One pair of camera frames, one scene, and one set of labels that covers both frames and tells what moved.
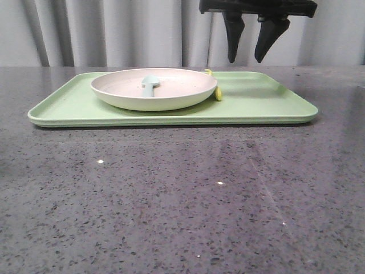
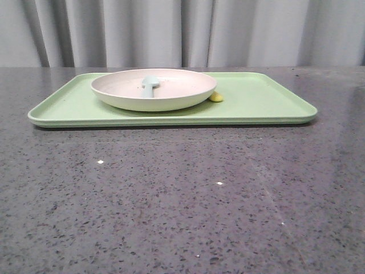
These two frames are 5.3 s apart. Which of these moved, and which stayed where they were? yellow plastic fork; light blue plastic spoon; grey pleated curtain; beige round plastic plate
Moved: yellow plastic fork
Stayed: light blue plastic spoon; grey pleated curtain; beige round plastic plate
